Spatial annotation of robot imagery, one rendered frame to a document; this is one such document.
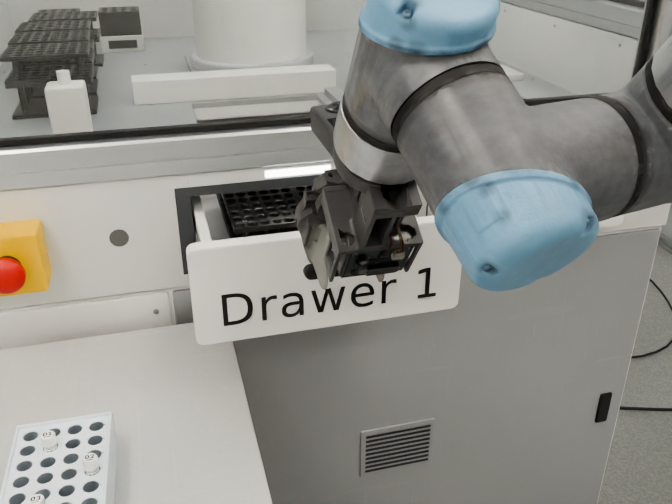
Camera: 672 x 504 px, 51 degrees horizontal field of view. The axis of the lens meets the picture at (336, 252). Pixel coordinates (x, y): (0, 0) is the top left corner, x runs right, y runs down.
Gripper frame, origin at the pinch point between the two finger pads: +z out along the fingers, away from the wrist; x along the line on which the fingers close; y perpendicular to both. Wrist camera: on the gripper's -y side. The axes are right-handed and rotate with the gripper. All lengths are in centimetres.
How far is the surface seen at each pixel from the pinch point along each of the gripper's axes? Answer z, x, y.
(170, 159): 6.0, -14.7, -17.4
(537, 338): 32.9, 36.4, 1.9
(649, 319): 132, 133, -29
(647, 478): 98, 87, 20
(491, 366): 36.0, 29.1, 4.1
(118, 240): 13.3, -21.6, -11.8
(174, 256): 15.7, -15.5, -10.1
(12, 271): 8.3, -32.0, -6.5
